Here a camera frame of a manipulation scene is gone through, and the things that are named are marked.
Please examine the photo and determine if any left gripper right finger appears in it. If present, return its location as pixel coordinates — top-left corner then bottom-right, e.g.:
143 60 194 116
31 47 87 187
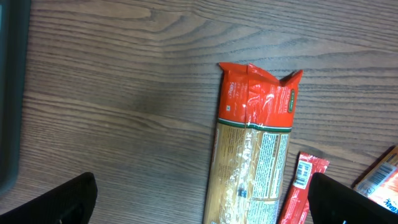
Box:
308 172 397 224

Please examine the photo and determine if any small orange carton box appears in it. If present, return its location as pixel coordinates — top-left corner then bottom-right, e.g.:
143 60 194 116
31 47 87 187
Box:
354 147 397 214

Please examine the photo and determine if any orange spaghetti pasta packet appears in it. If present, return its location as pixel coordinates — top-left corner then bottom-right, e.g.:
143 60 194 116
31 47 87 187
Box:
203 62 303 224

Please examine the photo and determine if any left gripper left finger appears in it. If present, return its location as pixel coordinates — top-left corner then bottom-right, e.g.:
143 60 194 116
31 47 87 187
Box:
1 172 98 224

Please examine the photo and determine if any grey plastic shopping basket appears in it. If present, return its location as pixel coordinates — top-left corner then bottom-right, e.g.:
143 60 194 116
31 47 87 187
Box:
1 0 31 195

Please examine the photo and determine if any red stick sachet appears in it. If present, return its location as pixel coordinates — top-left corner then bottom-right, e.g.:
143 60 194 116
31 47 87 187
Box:
278 152 330 224

